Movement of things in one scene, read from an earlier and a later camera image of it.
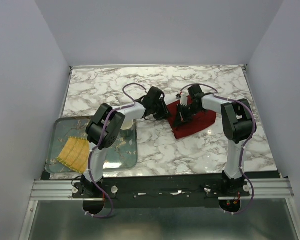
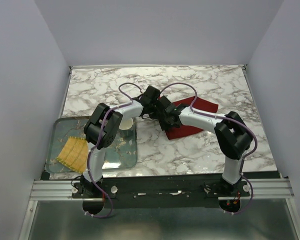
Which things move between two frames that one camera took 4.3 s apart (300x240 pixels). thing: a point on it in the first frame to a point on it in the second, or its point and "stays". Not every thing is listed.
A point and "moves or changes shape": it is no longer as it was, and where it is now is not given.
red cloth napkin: [199, 121] moves or changes shape
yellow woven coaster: [74, 153] stays
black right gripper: [179, 119] to [166, 125]
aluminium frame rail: [61, 190] stays
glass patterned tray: [123, 154] stays
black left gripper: [164, 112] stays
